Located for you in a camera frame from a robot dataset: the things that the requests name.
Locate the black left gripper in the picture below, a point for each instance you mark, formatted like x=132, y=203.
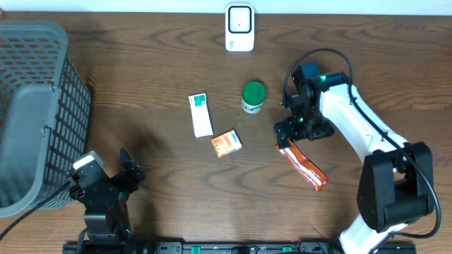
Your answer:
x=129, y=183

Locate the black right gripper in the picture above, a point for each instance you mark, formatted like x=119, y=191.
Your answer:
x=324, y=130

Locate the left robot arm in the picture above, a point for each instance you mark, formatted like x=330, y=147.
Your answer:
x=108, y=227

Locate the red Top chocolate bar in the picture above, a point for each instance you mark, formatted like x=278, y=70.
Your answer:
x=304, y=166

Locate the white green medicine box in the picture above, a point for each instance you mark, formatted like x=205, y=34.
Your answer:
x=200, y=115

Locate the green lid white jar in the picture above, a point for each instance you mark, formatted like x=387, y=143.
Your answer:
x=253, y=97

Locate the grey plastic mesh basket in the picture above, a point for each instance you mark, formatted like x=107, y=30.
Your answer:
x=45, y=115

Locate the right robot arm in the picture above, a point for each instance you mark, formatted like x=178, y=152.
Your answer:
x=395, y=186

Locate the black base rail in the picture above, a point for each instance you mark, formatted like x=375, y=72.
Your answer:
x=204, y=248

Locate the small orange snack box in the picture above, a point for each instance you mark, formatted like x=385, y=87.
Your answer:
x=226, y=143

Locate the white barcode scanner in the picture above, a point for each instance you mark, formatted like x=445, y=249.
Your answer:
x=239, y=27

